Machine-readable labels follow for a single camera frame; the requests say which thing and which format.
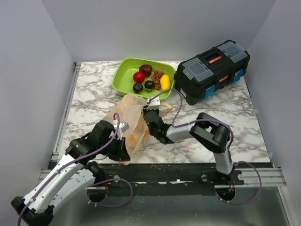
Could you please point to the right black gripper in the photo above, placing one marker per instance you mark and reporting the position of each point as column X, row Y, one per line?
column 146, row 111

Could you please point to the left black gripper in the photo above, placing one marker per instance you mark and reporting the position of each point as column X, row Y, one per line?
column 122, row 154

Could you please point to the orange plastic bag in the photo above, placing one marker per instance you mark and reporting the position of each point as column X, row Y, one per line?
column 130, row 110

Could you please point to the dark fake plum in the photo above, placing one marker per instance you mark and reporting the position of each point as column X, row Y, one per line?
column 149, row 86
column 137, row 88

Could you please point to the yellow fake mango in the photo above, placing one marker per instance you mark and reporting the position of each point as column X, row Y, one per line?
column 165, row 82

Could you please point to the red fake grapes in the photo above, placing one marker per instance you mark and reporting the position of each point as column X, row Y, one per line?
column 156, row 79

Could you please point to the red fake pomegranate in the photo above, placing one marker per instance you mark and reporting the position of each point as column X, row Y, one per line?
column 139, row 77

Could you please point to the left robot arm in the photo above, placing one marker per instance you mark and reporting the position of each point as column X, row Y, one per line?
column 75, row 171

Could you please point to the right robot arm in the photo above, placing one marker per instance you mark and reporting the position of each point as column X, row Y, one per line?
column 211, row 133

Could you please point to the red fake apple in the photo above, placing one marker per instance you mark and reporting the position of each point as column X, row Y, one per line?
column 146, row 69

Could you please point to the black toolbox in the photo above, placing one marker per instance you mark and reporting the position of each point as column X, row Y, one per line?
column 199, row 77

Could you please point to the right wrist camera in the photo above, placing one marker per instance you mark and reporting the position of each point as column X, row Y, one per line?
column 153, row 103

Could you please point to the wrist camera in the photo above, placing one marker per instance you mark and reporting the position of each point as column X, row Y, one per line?
column 153, row 103
column 122, row 127

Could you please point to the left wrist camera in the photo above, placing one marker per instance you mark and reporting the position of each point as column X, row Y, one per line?
column 122, row 127

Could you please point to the black mounting rail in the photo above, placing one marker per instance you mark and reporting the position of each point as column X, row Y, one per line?
column 166, row 179

